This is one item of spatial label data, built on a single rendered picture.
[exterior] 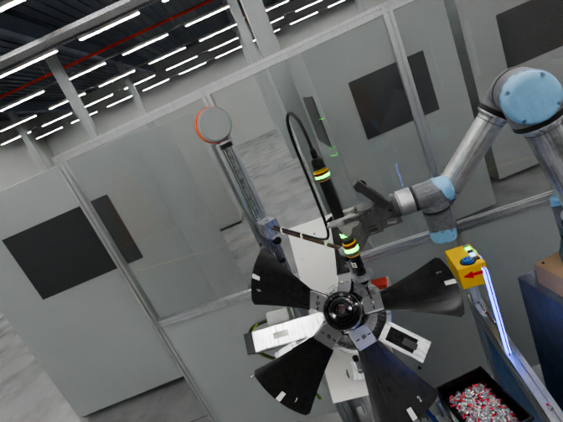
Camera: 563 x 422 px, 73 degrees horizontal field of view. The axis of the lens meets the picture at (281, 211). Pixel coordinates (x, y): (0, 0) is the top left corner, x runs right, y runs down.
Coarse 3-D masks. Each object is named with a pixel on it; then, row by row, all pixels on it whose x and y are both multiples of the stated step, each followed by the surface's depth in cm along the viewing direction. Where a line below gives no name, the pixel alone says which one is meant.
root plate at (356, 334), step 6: (354, 330) 120; (360, 330) 121; (366, 330) 122; (354, 336) 119; (360, 336) 120; (366, 336) 121; (372, 336) 122; (354, 342) 117; (360, 342) 118; (366, 342) 119; (372, 342) 120; (360, 348) 116
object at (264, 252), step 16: (272, 256) 131; (256, 272) 136; (272, 272) 132; (288, 272) 128; (272, 288) 134; (288, 288) 130; (304, 288) 127; (256, 304) 140; (272, 304) 137; (288, 304) 134; (304, 304) 130
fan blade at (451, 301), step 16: (416, 272) 124; (432, 272) 121; (448, 272) 118; (400, 288) 122; (416, 288) 118; (432, 288) 116; (448, 288) 114; (384, 304) 118; (400, 304) 116; (416, 304) 114; (432, 304) 112; (448, 304) 110
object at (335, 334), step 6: (324, 324) 122; (318, 330) 121; (324, 330) 122; (330, 330) 123; (336, 330) 124; (318, 336) 122; (324, 336) 123; (336, 336) 124; (324, 342) 123; (330, 342) 124; (336, 342) 125
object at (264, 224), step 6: (264, 216) 175; (270, 216) 173; (258, 222) 172; (264, 222) 169; (270, 222) 167; (276, 222) 168; (258, 228) 173; (264, 228) 166; (270, 228) 167; (264, 234) 170; (270, 234) 167
